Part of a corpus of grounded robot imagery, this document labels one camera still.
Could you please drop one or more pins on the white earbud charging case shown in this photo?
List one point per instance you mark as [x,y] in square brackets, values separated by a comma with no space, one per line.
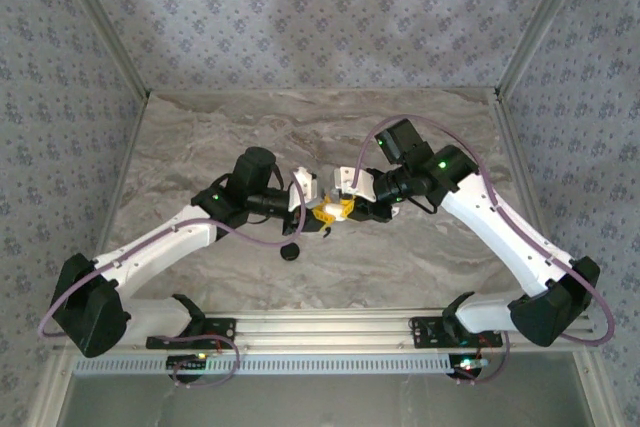
[334,211]

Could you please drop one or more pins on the black glossy oval case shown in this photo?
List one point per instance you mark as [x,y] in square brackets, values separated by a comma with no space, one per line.
[290,252]

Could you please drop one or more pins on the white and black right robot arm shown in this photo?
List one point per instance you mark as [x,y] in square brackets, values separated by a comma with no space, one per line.
[500,227]

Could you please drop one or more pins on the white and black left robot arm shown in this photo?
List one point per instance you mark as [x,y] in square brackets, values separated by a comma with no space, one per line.
[165,242]

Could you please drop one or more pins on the black controller board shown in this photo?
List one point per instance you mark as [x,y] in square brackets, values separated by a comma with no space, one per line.
[467,368]
[187,364]

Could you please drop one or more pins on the aluminium table edge rail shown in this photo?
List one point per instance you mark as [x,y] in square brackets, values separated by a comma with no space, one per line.
[127,157]
[517,147]

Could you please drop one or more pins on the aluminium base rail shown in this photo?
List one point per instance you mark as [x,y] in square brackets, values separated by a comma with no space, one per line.
[320,329]

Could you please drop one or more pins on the aluminium frame post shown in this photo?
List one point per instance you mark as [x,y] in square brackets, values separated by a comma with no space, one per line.
[47,392]
[595,387]
[540,22]
[109,29]

